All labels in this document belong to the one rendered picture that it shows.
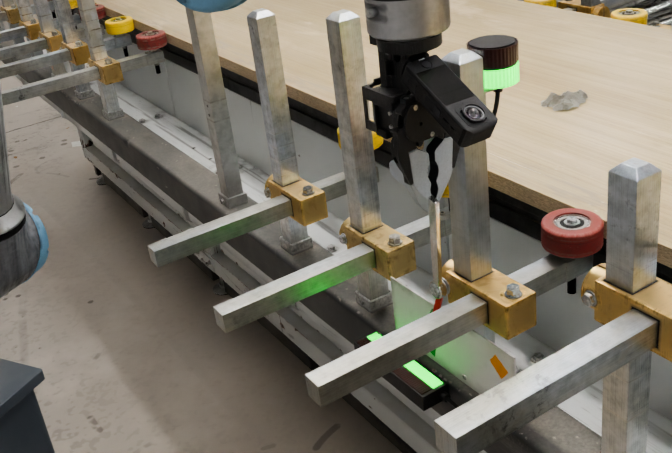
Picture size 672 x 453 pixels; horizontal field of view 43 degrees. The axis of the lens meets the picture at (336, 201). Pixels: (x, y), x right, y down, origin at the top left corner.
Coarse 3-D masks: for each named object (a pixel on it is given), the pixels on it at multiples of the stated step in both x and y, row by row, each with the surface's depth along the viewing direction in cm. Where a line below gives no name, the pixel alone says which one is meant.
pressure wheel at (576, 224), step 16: (576, 208) 116; (544, 224) 113; (560, 224) 114; (576, 224) 113; (592, 224) 112; (544, 240) 113; (560, 240) 111; (576, 240) 110; (592, 240) 111; (560, 256) 112; (576, 256) 111
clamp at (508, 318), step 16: (448, 272) 113; (496, 272) 111; (464, 288) 110; (480, 288) 108; (496, 288) 108; (528, 288) 107; (496, 304) 105; (512, 304) 104; (528, 304) 106; (496, 320) 107; (512, 320) 105; (528, 320) 107; (512, 336) 106
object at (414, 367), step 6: (372, 336) 130; (378, 336) 130; (408, 366) 123; (414, 366) 123; (420, 366) 123; (414, 372) 122; (420, 372) 121; (426, 372) 121; (420, 378) 120; (426, 378) 120; (432, 378) 120; (432, 384) 119; (438, 384) 119
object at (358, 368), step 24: (552, 264) 113; (576, 264) 114; (552, 288) 113; (432, 312) 106; (456, 312) 106; (480, 312) 107; (384, 336) 103; (408, 336) 103; (432, 336) 104; (456, 336) 106; (336, 360) 100; (360, 360) 99; (384, 360) 100; (408, 360) 103; (312, 384) 97; (336, 384) 97; (360, 384) 100
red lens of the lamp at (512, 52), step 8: (472, 48) 100; (504, 48) 99; (512, 48) 99; (488, 56) 99; (496, 56) 99; (504, 56) 99; (512, 56) 100; (488, 64) 99; (496, 64) 99; (504, 64) 99; (512, 64) 100
